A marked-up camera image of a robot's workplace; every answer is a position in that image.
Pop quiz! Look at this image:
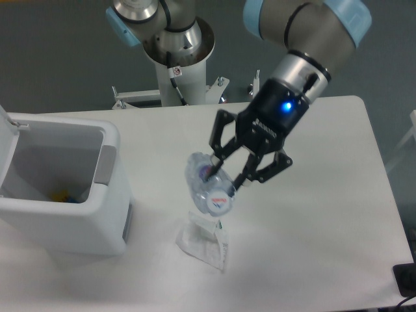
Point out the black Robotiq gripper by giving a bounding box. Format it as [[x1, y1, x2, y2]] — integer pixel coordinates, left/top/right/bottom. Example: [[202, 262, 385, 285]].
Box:
[[205, 77, 309, 190]]

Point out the crushed clear plastic bottle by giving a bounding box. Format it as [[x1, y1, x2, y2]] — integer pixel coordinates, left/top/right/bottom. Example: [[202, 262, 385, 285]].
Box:
[[185, 152, 236, 217]]

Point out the clear plastic wrapper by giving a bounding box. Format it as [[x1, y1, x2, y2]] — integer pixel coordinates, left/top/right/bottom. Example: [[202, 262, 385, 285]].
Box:
[[175, 212, 229, 271]]

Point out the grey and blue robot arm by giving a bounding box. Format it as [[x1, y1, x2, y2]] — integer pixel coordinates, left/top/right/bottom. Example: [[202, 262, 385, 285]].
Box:
[[106, 1, 372, 189]]

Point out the white trash can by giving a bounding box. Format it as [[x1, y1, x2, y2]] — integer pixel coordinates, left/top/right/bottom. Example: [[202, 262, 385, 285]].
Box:
[[1, 112, 133, 255]]

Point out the yellow and blue trash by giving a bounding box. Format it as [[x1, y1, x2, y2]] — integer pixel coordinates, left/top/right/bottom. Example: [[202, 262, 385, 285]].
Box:
[[50, 190, 79, 203]]

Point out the white trash can lid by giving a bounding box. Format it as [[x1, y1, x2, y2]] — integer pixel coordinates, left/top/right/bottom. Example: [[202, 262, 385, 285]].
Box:
[[1, 107, 29, 187]]

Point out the white object at right edge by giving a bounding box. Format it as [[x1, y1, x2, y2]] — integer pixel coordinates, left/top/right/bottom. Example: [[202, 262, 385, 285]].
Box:
[[385, 110, 415, 173]]

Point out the black device at table edge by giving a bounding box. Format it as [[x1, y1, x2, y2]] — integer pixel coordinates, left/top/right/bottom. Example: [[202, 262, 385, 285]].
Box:
[[393, 263, 415, 297]]

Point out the black cable on pedestal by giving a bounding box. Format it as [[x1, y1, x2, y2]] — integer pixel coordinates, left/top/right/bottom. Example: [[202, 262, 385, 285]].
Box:
[[165, 51, 189, 107]]

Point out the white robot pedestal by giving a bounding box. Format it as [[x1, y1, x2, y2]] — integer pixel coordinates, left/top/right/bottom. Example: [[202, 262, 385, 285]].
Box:
[[143, 17, 215, 107]]

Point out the white metal frame bracket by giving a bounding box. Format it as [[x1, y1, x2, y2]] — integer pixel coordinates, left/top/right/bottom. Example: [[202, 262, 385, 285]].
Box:
[[111, 69, 264, 110]]

